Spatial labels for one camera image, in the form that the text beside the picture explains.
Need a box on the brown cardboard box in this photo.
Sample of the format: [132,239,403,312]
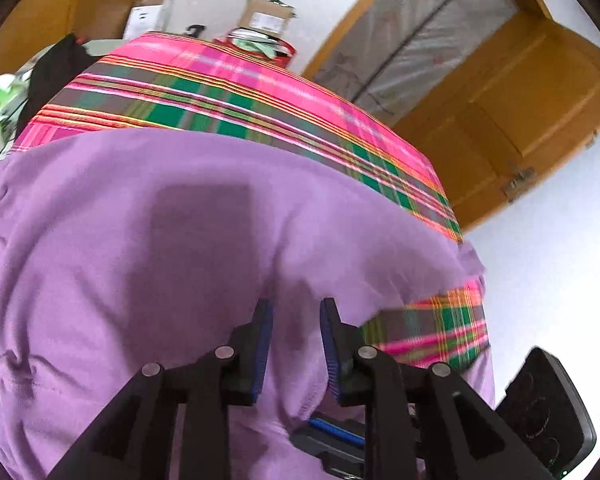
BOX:
[237,0,298,38]

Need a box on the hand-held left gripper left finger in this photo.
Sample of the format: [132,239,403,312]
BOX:
[47,299,275,480]

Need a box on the purple fleece garment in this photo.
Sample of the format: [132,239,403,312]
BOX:
[0,127,496,480]

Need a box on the wooden door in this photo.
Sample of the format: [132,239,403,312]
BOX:
[392,12,600,218]

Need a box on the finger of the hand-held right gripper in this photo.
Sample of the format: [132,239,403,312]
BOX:
[289,411,370,479]

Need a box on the green white bag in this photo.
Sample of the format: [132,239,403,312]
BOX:
[0,72,31,161]

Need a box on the pink plaid bed sheet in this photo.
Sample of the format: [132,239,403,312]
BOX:
[15,30,491,368]

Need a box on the red plastic tub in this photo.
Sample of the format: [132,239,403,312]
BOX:
[211,27,296,68]

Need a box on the black cloth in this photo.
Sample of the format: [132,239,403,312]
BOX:
[15,34,101,138]

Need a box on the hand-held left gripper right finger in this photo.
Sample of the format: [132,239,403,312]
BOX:
[320,297,556,480]

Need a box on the small white box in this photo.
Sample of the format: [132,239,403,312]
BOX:
[124,0,175,41]

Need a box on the wooden wardrobe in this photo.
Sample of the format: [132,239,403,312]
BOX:
[0,0,158,91]

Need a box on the translucent plastic door curtain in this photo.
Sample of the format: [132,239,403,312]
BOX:
[315,0,521,126]

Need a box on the metal door handle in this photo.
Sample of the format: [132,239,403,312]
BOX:
[501,166,537,201]

